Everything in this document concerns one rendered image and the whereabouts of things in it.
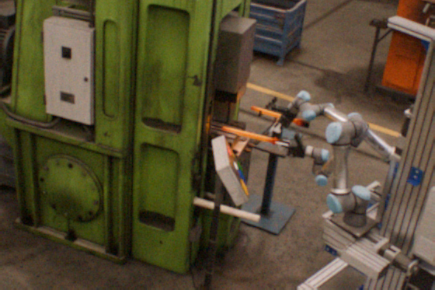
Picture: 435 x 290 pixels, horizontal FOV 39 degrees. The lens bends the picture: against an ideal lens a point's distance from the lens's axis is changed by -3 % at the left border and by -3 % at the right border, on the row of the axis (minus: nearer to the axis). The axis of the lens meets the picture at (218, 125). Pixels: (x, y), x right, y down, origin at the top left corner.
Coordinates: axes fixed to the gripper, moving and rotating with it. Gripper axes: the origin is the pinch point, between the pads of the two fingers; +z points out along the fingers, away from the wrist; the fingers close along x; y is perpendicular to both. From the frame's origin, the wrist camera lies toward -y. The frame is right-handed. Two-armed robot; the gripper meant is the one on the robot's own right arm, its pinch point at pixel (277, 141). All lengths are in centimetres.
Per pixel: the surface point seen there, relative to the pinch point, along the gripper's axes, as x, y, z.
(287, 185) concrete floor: 103, 101, 6
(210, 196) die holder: -15, 48, 39
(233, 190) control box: -72, -3, 7
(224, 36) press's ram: -17, -72, 38
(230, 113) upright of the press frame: 24.2, 0.5, 41.7
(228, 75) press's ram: -17, -48, 33
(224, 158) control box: -66, -19, 16
